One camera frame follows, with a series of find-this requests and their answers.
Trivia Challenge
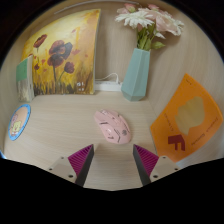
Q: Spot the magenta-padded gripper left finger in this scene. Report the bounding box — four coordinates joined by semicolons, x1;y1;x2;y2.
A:
46;143;96;187

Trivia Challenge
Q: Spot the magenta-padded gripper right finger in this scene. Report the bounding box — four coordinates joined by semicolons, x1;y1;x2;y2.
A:
132;143;181;187

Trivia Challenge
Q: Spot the pink computer mouse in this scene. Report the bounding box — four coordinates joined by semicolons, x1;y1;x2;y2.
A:
93;109;132;145

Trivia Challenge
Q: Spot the round blue-rimmed cartoon mouse pad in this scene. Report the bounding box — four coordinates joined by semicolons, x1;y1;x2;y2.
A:
7;103;32;142

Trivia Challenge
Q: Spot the orange booklet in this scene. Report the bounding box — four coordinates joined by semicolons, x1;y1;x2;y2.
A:
149;73;224;164

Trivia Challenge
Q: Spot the white power strip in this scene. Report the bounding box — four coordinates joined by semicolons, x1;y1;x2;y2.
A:
94;80;124;93

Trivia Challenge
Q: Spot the teal faceted vase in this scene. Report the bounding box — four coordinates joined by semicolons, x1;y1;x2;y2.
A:
120;47;152;102

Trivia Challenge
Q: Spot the green-covered book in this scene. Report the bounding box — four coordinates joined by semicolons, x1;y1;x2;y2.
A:
15;54;36;103

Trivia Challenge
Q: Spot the yellow poppy flower painting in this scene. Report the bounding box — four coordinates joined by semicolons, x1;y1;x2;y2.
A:
20;8;102;96

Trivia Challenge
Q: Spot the white and pink flower bouquet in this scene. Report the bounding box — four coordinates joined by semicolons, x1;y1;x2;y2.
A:
114;3;185;52

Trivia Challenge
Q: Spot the white light bar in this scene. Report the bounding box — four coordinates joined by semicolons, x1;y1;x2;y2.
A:
53;0;132;15

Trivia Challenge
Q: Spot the white power cable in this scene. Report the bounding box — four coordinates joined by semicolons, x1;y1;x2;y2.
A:
94;72;120;84

